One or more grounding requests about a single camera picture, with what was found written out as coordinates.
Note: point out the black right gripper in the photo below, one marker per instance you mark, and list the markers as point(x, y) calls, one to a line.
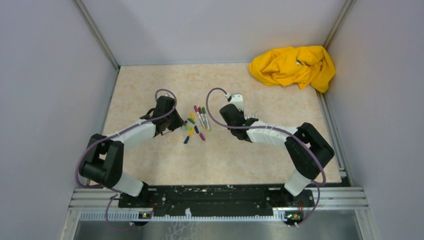
point(242, 112)

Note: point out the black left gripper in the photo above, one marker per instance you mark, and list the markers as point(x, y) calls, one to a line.
point(179, 122)

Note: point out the green pen cap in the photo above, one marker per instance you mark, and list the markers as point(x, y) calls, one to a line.
point(191, 121)

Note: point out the blue pen cap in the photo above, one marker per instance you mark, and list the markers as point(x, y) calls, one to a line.
point(186, 140)

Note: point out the navy pen cap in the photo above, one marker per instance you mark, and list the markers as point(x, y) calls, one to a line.
point(196, 129)

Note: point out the purple pen cap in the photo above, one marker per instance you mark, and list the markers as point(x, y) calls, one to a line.
point(202, 136)

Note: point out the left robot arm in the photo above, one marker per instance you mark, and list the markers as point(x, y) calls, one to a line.
point(103, 159)

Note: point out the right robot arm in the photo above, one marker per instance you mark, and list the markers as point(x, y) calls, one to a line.
point(307, 148)

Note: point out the yellow cloth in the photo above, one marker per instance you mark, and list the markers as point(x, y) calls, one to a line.
point(302, 66)

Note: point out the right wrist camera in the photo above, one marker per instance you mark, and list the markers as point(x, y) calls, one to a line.
point(236, 99)

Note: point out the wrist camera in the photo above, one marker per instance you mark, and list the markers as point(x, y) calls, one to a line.
point(166, 95)
point(236, 99)

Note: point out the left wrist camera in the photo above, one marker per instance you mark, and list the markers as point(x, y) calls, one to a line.
point(166, 95)

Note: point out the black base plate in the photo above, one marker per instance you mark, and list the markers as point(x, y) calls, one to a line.
point(242, 200)

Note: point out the aluminium frame rail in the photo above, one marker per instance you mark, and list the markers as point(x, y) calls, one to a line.
point(99, 204)

